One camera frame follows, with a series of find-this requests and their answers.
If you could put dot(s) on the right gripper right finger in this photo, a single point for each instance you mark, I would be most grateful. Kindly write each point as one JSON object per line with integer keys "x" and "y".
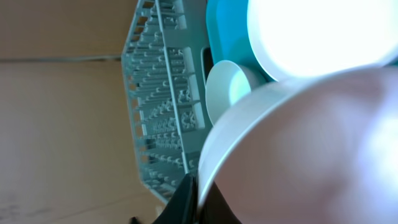
{"x": 216, "y": 210}

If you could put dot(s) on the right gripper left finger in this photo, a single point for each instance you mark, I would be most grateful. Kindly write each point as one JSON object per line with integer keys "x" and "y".
{"x": 182, "y": 207}

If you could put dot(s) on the small pink bowl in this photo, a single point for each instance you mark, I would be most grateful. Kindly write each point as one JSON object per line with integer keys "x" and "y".
{"x": 318, "y": 150}

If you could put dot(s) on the grey bowl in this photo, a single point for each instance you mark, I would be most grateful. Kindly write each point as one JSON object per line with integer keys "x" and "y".
{"x": 226, "y": 84}

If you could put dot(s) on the grey dish rack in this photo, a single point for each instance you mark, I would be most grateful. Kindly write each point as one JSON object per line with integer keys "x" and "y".
{"x": 164, "y": 61}

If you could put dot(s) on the teal serving tray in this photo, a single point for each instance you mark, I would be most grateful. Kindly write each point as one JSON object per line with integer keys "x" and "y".
{"x": 228, "y": 32}

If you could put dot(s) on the large pink plate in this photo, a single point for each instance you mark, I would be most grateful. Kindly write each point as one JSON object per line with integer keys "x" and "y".
{"x": 310, "y": 38}

